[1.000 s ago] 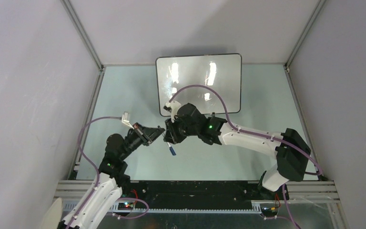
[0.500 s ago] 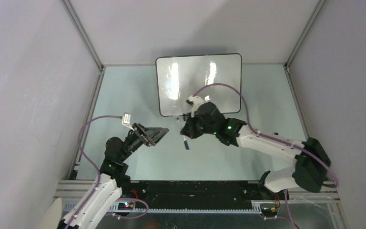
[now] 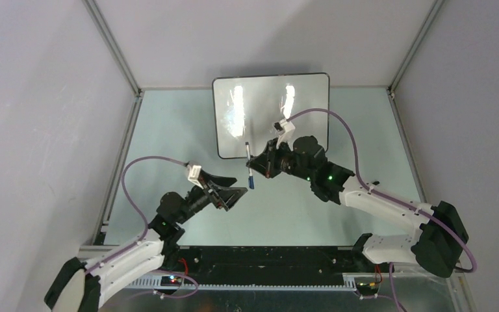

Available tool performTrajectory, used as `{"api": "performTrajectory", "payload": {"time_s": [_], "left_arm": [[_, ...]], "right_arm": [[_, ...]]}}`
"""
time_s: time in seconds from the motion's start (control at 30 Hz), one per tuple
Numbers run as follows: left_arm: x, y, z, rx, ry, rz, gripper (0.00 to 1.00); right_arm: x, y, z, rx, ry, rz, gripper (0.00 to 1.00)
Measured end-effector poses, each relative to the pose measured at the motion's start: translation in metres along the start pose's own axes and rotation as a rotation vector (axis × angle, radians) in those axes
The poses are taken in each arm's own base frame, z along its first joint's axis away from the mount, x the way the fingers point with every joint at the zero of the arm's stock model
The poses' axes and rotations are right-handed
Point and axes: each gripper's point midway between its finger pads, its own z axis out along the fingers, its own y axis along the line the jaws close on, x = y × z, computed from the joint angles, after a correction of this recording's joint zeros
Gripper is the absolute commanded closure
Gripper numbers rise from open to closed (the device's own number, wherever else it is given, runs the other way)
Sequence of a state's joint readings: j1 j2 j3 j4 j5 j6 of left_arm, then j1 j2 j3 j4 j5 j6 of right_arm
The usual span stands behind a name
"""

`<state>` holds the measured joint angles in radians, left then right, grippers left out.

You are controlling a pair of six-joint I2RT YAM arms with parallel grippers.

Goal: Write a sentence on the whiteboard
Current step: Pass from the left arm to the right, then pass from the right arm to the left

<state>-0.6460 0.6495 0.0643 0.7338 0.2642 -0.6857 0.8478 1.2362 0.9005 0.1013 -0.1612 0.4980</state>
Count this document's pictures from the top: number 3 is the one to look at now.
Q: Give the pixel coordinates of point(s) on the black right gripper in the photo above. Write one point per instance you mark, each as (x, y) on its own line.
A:
(266, 163)

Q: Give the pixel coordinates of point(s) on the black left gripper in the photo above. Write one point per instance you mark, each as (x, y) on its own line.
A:
(225, 197)

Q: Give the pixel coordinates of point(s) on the white marker pen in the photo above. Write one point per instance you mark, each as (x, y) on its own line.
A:
(248, 157)

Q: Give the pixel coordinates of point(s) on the white whiteboard black frame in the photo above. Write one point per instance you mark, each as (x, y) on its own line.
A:
(245, 108)

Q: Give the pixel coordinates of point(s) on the blue marker cap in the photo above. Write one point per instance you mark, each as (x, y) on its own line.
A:
(251, 182)

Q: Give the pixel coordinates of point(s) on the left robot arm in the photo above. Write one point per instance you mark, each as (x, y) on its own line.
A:
(86, 285)

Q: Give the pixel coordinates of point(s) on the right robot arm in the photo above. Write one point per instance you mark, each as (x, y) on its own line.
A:
(433, 235)

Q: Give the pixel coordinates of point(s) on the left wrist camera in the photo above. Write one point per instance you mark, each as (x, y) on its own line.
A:
(192, 172)

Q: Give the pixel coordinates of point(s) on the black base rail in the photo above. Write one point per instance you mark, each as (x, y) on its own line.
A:
(273, 265)

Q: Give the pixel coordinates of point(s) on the grey cable duct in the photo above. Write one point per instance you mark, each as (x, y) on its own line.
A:
(167, 282)

